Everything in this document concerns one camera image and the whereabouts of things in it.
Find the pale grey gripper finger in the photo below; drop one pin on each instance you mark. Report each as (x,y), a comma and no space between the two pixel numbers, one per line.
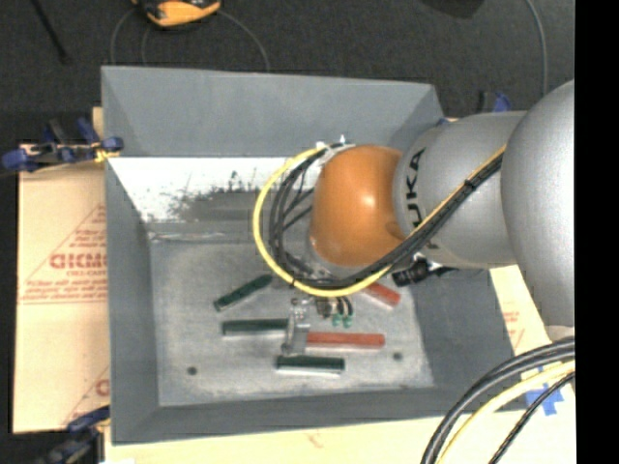
(293,342)
(299,310)

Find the dark green flat block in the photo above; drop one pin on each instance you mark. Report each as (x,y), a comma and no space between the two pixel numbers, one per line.
(254,327)
(242,292)
(309,363)

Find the red-brown flat block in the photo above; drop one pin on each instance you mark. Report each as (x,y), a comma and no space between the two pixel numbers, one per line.
(348,339)
(384,295)

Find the grey metal bin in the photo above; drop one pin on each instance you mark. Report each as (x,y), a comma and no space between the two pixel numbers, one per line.
(203,356)

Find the black cylinder on white bracket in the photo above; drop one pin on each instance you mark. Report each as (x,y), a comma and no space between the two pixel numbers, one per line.
(412,273)

